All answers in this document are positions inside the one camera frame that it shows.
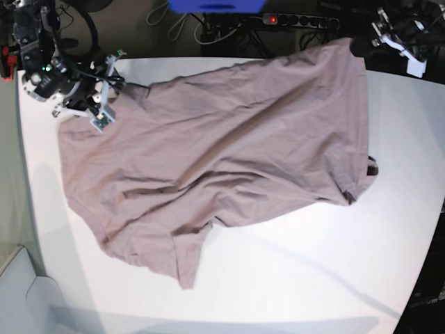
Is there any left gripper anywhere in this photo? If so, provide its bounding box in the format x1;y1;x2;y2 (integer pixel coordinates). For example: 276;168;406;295
350;7;428;65

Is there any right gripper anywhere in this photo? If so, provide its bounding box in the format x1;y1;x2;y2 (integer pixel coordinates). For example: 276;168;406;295
51;50;126;120

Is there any mauve t-shirt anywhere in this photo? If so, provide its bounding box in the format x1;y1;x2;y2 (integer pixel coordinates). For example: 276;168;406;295
58;38;378;289

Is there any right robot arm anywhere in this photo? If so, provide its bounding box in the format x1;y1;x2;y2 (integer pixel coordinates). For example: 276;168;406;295
4;1;126;131

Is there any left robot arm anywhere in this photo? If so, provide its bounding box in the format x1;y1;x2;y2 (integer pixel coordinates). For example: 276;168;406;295
350;1;444;63

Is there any black power strip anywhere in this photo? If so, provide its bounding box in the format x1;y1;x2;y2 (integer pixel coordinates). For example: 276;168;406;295
261;13;340;31

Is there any blue box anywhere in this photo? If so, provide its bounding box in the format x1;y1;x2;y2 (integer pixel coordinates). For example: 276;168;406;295
168;0;266;13

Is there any red clamp tool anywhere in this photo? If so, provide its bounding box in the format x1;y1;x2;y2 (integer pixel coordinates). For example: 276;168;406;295
1;45;18;81

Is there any white cabinet corner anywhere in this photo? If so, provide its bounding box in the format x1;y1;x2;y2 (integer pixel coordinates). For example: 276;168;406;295
1;247;70;333

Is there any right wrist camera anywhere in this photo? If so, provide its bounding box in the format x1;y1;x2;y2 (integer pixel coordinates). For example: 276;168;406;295
90;106;115;132

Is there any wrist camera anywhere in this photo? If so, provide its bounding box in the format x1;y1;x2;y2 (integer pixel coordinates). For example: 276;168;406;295
90;106;115;132
406;58;427;78

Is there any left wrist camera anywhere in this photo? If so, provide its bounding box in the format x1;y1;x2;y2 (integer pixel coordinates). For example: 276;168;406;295
406;58;427;78

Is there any white cable loop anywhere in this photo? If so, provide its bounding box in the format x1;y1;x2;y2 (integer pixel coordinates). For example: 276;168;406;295
167;13;195;42

